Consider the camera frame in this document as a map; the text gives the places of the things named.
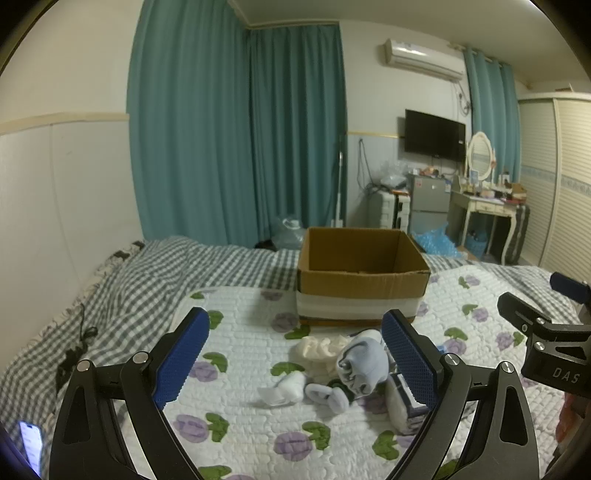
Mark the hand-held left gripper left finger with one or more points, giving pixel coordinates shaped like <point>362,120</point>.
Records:
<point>182,355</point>

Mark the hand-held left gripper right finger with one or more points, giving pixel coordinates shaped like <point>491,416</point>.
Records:
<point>411,362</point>

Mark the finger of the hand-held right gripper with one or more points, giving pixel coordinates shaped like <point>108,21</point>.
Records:
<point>521,311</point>
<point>569,286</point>

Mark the navy striped white sock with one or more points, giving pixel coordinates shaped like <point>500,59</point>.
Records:
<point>404,406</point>

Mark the light blue grey sock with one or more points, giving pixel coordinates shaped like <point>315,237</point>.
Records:
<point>362,362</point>

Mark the white sock with blue trim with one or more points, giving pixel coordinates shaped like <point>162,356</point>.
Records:
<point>330,397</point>

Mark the brown cardboard box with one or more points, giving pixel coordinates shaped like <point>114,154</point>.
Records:
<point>364,281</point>

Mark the cream sock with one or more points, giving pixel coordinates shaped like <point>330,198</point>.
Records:
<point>316,350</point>

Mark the small white sock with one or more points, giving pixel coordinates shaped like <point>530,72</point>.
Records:
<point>286,390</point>

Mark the person's right hand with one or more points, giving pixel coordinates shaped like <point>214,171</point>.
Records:
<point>565,417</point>

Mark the blue basket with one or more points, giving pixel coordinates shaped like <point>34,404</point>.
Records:
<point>478,243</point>

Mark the grey checkered bed sheet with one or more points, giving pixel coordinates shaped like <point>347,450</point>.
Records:
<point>138,286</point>

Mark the white louvered wardrobe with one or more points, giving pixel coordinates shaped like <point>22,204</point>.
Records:
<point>561,184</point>

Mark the blue bubble wrap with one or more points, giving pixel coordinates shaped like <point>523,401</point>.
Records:
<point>436,242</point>

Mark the white dressing table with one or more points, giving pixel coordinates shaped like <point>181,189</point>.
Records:
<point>482,205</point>

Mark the white floral quilt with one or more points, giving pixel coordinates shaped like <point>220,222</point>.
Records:
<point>286,443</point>

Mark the dark bag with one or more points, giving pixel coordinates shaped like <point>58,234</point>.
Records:
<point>267,245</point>

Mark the silver mini fridge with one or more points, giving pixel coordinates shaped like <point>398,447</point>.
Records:
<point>429,198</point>

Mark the light grey suitcase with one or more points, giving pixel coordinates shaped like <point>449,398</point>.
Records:
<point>388,210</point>

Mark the white oval mirror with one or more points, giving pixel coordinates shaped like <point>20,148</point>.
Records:
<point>480,154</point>

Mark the clear water jug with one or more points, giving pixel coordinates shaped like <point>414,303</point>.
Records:
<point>292,233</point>

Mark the smartphone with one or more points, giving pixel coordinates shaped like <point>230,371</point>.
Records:
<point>31,445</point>

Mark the narrow teal curtain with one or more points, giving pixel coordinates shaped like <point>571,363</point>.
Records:
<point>494,120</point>

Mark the clear plastic bags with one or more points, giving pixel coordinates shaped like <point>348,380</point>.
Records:
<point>392,173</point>

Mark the wide teal curtain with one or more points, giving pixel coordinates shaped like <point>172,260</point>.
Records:
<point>189,129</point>

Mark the teal corner curtain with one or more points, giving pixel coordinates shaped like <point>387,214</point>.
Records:
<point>300,134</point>

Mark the white air conditioner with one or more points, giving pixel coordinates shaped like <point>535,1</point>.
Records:
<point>422,57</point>

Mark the black wall television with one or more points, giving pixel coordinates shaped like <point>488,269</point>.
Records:
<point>434,136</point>

